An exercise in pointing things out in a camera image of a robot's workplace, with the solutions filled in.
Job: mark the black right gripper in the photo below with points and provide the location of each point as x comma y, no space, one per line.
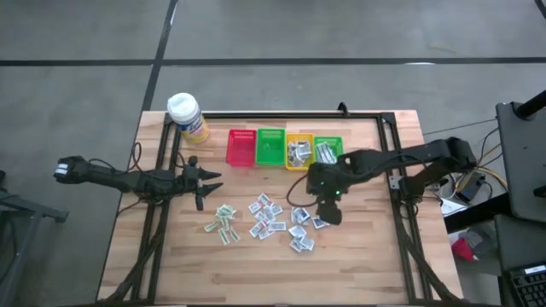
328,179

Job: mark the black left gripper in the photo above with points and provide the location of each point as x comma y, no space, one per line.
194,164

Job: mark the fingertip fabric bandage pack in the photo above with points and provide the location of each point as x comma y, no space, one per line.
330,157
323,149

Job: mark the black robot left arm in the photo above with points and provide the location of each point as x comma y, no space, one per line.
119,179

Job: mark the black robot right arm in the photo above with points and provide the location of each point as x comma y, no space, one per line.
426,153

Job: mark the green plastic basket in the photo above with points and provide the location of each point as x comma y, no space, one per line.
337,140
271,147

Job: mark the red plastic basket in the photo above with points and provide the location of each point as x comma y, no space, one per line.
241,149

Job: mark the yellow plastic basket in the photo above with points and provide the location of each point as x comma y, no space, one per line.
300,135

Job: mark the yellow Lysol wipes canister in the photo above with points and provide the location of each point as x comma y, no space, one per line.
187,117

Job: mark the black clamp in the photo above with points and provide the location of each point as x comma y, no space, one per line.
342,108

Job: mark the white paper sheet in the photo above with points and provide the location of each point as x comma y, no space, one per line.
453,207

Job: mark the small black computer box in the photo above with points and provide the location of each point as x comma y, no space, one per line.
469,190

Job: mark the red object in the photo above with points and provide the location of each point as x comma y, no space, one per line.
462,249

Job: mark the grey metal stand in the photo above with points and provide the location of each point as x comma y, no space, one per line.
25,211

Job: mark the black pole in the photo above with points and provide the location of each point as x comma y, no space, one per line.
531,104

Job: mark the black keyboard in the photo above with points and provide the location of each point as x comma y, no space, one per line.
529,285

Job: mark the silver metal bracket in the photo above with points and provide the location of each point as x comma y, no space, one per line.
394,182

